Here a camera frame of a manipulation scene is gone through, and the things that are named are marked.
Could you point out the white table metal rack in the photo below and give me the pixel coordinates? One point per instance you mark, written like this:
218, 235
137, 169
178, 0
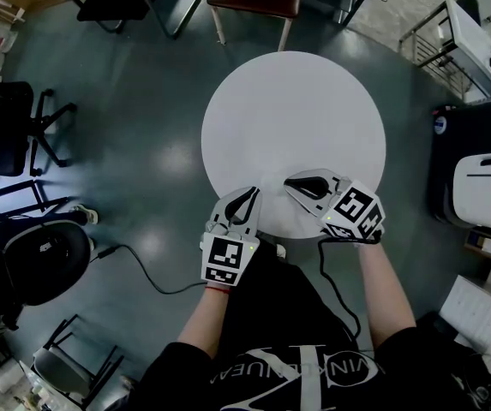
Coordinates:
472, 41

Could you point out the person's black trousers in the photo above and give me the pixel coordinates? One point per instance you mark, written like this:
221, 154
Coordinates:
279, 306

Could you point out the person's left forearm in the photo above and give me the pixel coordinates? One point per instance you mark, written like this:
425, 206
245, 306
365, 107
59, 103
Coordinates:
204, 323

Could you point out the grey chair black frame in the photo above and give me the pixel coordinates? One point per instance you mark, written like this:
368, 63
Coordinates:
61, 371

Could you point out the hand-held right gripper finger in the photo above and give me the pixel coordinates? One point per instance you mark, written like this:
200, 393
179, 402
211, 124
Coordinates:
326, 177
315, 207

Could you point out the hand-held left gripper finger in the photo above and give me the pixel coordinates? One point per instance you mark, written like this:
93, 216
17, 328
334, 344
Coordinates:
253, 216
219, 212

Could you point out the black round padded shell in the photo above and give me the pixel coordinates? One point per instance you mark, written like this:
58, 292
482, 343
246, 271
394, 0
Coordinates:
48, 268

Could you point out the large black white machine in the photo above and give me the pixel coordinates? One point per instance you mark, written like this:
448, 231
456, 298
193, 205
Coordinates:
480, 186

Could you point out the round white table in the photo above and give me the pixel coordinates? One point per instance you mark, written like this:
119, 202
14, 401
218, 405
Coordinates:
292, 114

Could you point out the black wheeled office chair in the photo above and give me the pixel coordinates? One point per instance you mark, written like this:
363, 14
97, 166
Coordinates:
9, 144

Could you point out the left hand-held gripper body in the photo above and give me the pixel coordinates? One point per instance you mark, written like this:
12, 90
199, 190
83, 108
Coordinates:
225, 257

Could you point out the person's right white shoe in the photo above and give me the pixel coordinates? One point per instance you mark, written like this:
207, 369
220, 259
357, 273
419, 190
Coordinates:
280, 251

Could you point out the white paper sheets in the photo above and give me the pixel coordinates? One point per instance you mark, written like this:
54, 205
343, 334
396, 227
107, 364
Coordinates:
480, 311

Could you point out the person's right forearm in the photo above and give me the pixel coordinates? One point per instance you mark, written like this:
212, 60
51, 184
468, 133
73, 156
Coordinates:
386, 298

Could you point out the person's black printed t-shirt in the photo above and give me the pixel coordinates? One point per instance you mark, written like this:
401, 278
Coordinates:
172, 379

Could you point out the small wooden rack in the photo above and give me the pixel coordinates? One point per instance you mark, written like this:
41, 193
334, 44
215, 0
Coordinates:
7, 13

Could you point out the wooden shelf board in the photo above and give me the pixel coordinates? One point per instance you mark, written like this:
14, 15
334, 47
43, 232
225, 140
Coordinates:
489, 246

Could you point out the black mesh cantilever chair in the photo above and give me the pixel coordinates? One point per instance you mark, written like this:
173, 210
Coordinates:
108, 2

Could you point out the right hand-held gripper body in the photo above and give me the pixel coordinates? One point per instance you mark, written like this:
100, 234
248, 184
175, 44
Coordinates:
354, 212

